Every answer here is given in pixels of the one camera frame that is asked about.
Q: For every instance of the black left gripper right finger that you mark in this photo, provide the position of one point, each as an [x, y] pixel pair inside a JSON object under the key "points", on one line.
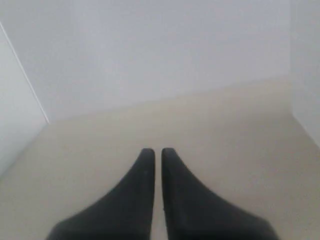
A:
{"points": [[194, 212]]}

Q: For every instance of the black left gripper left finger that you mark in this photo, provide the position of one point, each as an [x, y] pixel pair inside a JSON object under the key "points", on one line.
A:
{"points": [[124, 213]]}

